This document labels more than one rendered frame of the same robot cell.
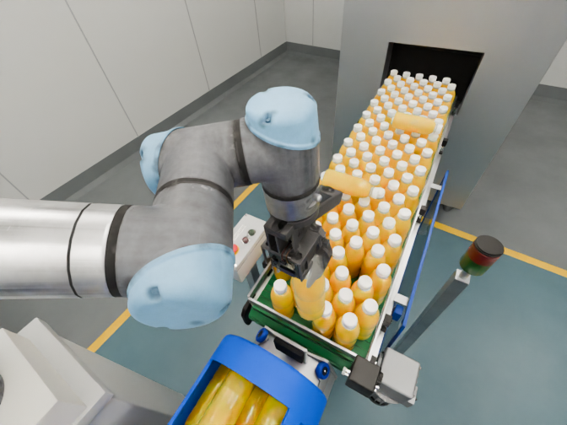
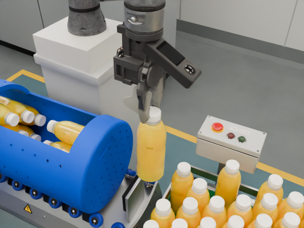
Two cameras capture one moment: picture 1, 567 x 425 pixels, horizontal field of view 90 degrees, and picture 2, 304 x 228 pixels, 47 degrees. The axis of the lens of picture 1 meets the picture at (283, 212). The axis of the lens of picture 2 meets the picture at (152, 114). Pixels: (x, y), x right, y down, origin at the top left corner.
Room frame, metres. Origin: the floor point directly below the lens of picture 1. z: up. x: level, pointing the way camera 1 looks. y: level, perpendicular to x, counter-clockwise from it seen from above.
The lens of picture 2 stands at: (0.21, -0.61, 1.87)
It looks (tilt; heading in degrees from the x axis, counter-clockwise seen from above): 41 degrees down; 83
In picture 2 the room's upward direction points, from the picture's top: straight up
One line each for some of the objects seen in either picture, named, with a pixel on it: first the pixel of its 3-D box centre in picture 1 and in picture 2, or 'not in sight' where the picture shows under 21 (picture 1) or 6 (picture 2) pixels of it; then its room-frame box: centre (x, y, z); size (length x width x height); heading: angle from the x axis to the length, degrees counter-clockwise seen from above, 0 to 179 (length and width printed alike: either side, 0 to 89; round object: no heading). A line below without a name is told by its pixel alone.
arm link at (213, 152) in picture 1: (198, 169); not in sight; (0.25, 0.09, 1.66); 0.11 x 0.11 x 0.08; 2
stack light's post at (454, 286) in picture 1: (410, 336); not in sight; (0.35, -0.49, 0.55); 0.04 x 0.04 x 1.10; 56
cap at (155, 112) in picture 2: not in sight; (152, 113); (0.28, -0.04, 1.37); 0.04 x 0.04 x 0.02
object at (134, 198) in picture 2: (289, 350); (133, 197); (0.23, 0.02, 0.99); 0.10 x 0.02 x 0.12; 56
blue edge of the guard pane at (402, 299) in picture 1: (407, 263); not in sight; (0.62, -0.54, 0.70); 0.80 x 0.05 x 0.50; 146
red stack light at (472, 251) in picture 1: (484, 251); not in sight; (0.35, -0.49, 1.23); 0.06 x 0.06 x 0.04
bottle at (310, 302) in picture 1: (309, 289); (150, 146); (0.28, -0.04, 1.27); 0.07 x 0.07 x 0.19
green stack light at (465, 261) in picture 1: (476, 260); not in sight; (0.35, -0.49, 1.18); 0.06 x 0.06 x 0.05
